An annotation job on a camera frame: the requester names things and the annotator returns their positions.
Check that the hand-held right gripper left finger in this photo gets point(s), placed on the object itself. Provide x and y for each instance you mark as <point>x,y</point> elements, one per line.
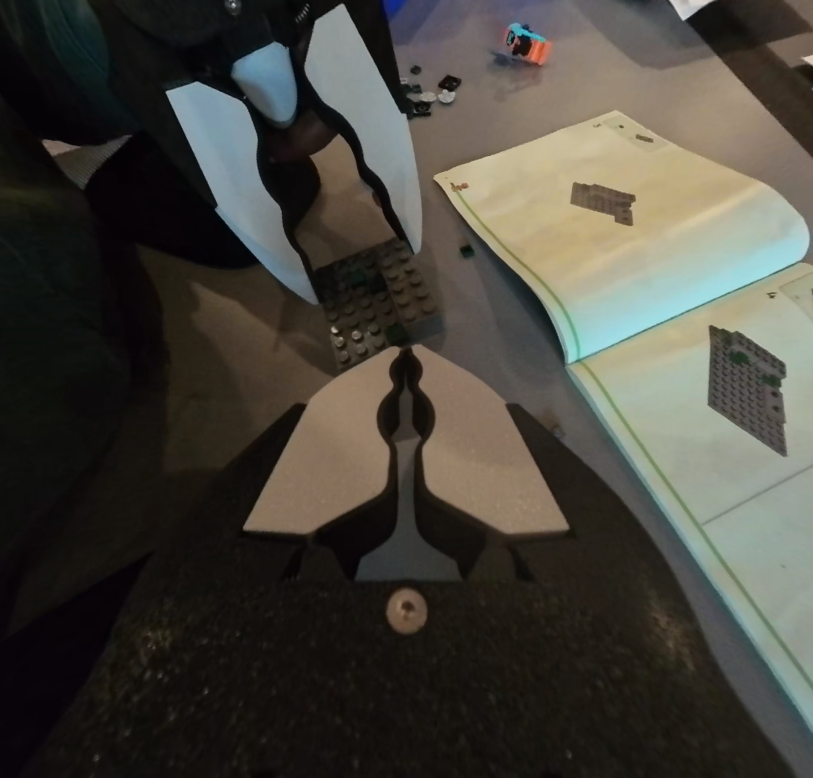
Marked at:
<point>317,467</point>

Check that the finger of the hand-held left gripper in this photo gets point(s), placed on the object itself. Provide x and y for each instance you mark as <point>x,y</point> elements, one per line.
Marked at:
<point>222,156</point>
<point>368,105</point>

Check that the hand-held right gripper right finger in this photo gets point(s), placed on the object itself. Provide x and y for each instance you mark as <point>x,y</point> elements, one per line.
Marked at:
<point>495,467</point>

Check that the grey studded building plate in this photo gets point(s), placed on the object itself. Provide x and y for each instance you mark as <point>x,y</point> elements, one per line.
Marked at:
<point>406,295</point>

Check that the person's left hand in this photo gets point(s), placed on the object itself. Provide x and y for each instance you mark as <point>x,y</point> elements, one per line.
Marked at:
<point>305,140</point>

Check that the pile of small building pieces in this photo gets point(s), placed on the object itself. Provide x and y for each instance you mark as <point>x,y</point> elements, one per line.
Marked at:
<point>432,92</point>

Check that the small orange blue toy piece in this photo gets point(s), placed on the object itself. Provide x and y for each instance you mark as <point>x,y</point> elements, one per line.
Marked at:
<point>527,44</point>

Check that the person's dark green hoodie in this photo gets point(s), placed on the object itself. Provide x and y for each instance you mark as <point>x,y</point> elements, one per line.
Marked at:
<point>51,346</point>

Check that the open instruction booklet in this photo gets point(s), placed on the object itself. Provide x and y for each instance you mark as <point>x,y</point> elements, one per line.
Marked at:
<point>635,251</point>

